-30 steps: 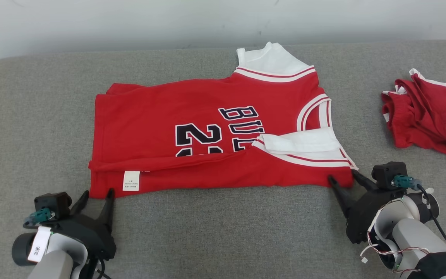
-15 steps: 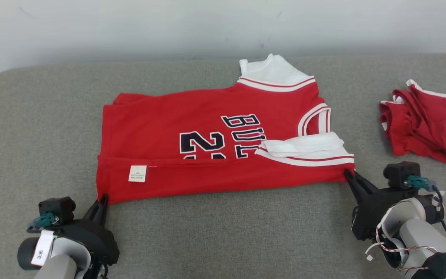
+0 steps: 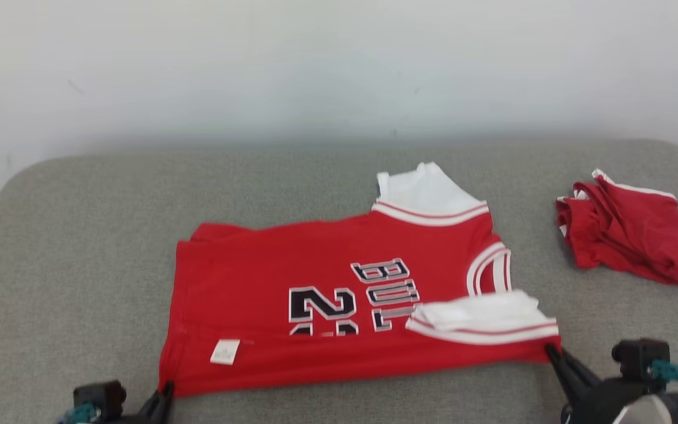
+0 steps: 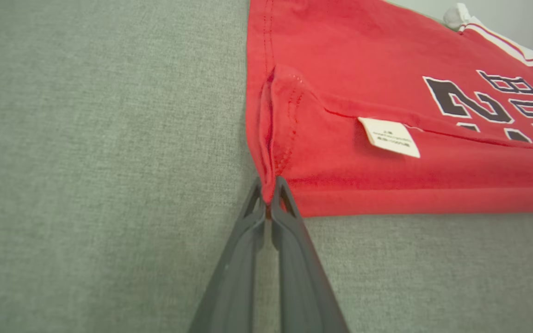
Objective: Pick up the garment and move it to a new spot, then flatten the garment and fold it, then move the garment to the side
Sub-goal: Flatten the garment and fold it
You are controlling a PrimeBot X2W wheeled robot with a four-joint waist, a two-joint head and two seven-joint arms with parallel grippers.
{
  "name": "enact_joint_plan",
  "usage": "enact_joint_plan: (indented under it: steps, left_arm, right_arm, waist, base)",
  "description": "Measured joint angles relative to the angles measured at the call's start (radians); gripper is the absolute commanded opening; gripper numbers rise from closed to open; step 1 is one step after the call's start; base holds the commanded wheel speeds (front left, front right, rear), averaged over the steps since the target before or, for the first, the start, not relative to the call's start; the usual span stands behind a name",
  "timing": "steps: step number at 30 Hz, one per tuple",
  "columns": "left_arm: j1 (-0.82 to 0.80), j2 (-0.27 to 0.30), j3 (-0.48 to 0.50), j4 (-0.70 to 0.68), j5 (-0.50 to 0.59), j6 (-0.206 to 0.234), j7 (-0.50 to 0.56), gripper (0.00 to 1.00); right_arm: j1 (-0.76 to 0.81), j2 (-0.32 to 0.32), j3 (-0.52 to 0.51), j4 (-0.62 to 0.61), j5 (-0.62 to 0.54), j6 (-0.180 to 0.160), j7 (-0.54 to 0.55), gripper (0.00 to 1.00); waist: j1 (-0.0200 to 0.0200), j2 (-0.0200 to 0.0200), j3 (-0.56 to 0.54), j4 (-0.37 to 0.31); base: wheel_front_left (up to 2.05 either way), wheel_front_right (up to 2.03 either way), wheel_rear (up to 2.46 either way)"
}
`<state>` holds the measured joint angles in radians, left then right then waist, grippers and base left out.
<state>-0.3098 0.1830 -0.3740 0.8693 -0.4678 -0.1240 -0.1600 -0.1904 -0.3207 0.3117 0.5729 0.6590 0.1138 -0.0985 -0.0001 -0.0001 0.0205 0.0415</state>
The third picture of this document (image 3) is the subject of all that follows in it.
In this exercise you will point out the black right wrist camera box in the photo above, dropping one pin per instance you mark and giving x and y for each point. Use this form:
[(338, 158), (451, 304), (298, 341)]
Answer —
[(639, 356)]

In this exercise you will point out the red Bulls basketball jersey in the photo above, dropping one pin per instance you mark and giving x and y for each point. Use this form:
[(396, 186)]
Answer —
[(256, 265)]

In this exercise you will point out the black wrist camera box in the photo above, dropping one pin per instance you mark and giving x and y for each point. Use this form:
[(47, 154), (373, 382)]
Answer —
[(100, 397), (639, 356)]

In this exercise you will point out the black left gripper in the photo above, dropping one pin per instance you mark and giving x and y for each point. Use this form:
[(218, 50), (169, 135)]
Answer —
[(130, 419)]

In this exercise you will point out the red shorts with white stripe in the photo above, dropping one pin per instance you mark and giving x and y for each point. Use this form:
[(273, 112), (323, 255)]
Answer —
[(633, 235)]

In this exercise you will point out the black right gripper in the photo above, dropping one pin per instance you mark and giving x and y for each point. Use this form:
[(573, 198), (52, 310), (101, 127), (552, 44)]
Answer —
[(598, 406)]

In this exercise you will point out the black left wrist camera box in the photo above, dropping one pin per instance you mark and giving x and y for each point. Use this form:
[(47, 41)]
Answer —
[(100, 397)]

